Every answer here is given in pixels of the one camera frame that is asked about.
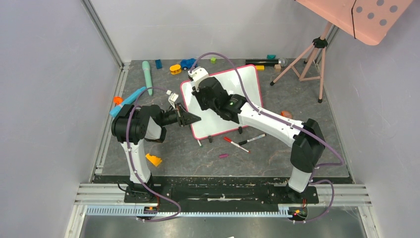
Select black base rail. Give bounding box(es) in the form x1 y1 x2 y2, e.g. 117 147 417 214
93 176 319 213

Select pink tripod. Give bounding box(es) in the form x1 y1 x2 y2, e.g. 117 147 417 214
270 21 332 103

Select orange semicircle toy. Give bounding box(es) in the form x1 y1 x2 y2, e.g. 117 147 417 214
281 111 293 119

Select orange wedge block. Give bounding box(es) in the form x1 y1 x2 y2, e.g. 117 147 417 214
146 154 162 167

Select orange small toy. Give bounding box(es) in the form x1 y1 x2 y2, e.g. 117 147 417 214
113 96 124 105

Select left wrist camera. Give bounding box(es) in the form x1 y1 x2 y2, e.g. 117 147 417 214
166 90 179 109

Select blue toy crayon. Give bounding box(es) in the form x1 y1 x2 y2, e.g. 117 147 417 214
109 87 146 118

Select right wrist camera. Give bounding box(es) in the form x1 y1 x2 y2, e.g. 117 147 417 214
188 66 209 91

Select blue toy car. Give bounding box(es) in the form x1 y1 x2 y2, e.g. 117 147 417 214
180 58 196 70

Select yellow oval toy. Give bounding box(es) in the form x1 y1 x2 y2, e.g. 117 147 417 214
169 64 182 75

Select black rainbow marker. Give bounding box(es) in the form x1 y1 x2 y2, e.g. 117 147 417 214
238 134 266 145

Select pink perforated panel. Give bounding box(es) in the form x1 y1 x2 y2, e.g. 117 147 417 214
297 0 414 46

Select dark blue block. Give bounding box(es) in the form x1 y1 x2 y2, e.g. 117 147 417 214
155 59 163 69

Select wooden cube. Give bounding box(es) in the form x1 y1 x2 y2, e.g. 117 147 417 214
273 64 282 72

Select mint green toy stick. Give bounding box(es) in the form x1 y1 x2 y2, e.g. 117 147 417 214
142 60 153 96

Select pink framed whiteboard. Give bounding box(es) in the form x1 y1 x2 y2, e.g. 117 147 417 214
180 65 263 140

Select red whiteboard marker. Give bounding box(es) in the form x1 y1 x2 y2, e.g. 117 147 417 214
223 137 250 153

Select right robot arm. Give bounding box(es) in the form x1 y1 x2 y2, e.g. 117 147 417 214
190 76 325 202

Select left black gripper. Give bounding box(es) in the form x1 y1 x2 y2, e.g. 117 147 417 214
159 103 200 126

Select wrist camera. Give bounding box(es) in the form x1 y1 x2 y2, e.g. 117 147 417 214
166 90 179 109
188 66 209 91

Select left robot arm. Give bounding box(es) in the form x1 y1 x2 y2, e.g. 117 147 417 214
111 103 201 202

